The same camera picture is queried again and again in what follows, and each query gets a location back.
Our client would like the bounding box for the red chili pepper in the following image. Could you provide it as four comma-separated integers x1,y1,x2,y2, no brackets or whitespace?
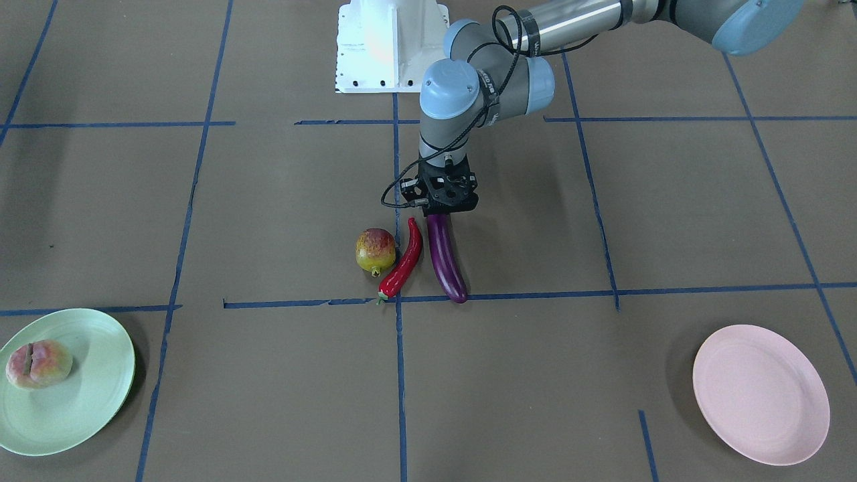
376,217,424,305

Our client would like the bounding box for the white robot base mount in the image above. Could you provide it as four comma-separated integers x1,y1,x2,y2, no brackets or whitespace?
335,1,450,94

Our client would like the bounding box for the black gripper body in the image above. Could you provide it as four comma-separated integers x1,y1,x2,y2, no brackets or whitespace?
400,161,479,216

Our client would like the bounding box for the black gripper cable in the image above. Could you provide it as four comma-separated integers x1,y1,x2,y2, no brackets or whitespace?
380,5,600,208

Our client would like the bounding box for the purple eggplant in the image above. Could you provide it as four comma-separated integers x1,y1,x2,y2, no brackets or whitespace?
426,214,468,304

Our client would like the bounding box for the red yellow apple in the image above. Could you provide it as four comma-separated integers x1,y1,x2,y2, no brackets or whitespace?
355,228,397,278

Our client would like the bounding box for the green plate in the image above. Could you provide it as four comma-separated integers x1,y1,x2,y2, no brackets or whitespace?
1,308,137,457

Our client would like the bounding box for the pink yellow peach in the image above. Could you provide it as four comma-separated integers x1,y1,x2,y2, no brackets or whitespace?
5,339,74,390

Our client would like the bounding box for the pink plate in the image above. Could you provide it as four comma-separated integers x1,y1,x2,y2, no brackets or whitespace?
692,324,832,467

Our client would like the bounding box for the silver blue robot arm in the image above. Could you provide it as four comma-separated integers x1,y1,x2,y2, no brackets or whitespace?
389,1,804,216

